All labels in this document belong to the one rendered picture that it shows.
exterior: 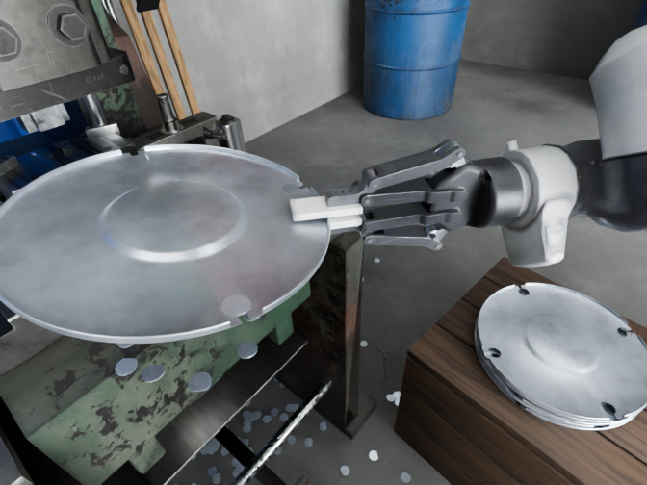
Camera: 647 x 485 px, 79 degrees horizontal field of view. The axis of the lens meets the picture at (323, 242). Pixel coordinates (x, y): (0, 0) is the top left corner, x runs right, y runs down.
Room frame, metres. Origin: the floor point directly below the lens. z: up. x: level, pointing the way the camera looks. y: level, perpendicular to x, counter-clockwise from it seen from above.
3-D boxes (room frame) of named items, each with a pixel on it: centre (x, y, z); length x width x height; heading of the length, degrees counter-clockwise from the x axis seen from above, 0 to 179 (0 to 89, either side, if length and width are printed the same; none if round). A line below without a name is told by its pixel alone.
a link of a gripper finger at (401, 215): (0.34, -0.09, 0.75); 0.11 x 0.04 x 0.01; 101
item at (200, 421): (0.48, 0.34, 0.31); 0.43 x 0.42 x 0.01; 138
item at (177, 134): (0.60, 0.22, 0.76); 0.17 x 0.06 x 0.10; 138
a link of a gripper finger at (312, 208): (0.32, 0.00, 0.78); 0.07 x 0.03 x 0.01; 100
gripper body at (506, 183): (0.35, -0.16, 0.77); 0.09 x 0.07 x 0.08; 101
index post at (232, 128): (0.52, 0.12, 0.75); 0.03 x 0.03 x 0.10; 48
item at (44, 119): (0.47, 0.33, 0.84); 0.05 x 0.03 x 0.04; 138
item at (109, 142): (0.47, 0.33, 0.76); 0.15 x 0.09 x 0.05; 138
